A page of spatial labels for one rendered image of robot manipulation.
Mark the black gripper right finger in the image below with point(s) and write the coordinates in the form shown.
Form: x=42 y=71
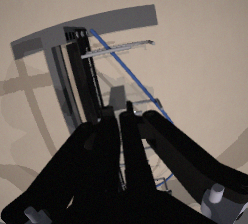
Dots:
x=222 y=190

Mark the blue cable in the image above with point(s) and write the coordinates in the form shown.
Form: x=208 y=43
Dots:
x=135 y=79

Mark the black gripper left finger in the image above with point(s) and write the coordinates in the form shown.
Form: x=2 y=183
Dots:
x=54 y=187

